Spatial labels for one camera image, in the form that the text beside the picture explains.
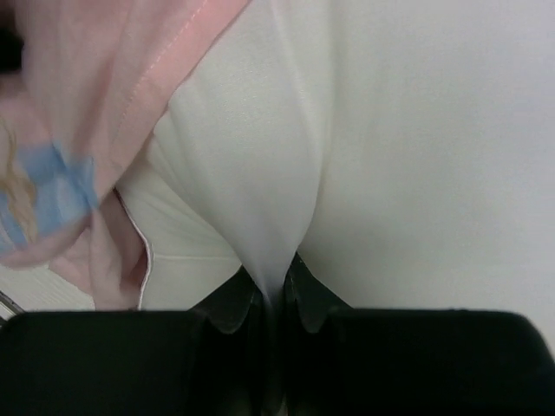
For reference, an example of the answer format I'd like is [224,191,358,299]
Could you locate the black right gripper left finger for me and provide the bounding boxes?
[1,270,264,415]

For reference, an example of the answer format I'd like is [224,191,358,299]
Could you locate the blue printed pillowcase pink inside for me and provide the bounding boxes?
[1,1,245,310]

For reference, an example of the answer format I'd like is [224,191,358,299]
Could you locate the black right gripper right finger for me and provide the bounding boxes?
[284,258,554,415]

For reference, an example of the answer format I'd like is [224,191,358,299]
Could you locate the white pillow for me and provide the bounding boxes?
[114,0,555,313]

